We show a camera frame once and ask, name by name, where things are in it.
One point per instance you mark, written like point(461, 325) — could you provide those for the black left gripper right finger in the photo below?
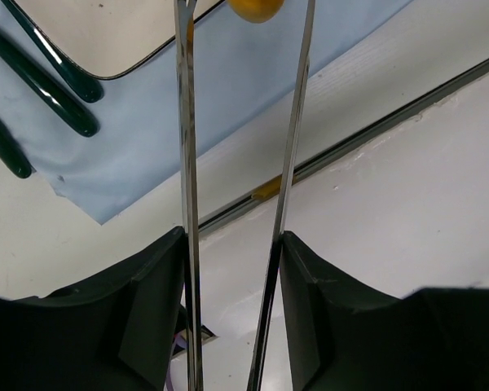
point(344, 335)

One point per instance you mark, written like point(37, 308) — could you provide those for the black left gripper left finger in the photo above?
point(111, 331)

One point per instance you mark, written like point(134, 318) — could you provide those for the yellow clip on rail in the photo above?
point(267, 190)

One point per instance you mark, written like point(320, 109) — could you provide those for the light blue cloth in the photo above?
point(240, 69)

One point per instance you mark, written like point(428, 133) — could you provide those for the gold knife green handle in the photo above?
point(61, 102)

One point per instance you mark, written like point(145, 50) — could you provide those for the gold fork green handle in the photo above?
point(12, 156)

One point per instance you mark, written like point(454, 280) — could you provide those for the yellow glazed donut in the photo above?
point(256, 11)

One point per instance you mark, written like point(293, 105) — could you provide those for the gold spoon green handle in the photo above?
point(85, 87)

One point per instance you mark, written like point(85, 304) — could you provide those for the metal table rail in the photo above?
point(245, 204)

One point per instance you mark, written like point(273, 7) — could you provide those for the stainless steel tongs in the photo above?
point(184, 39)

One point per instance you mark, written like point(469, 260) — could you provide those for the white rectangular plate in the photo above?
point(105, 38)

